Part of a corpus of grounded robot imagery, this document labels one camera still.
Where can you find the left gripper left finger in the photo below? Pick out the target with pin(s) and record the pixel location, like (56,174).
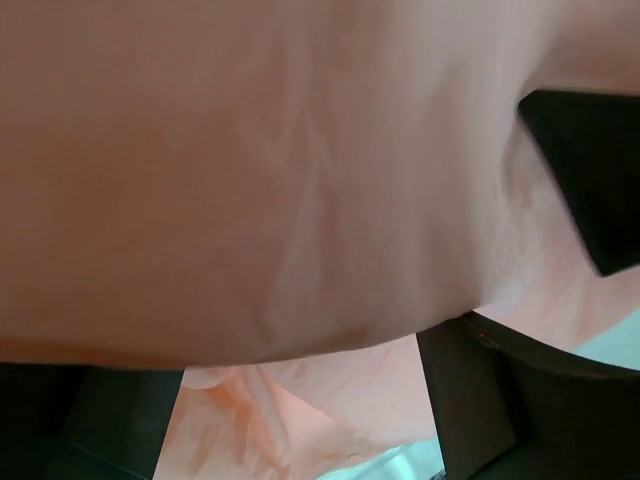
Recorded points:
(82,422)

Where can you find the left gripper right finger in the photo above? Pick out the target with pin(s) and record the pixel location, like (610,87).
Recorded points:
(507,406)

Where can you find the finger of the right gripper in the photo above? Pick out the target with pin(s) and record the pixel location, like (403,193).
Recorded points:
(590,144)

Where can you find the salmon pink jacket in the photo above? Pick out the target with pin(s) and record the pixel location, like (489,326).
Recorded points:
(277,196)

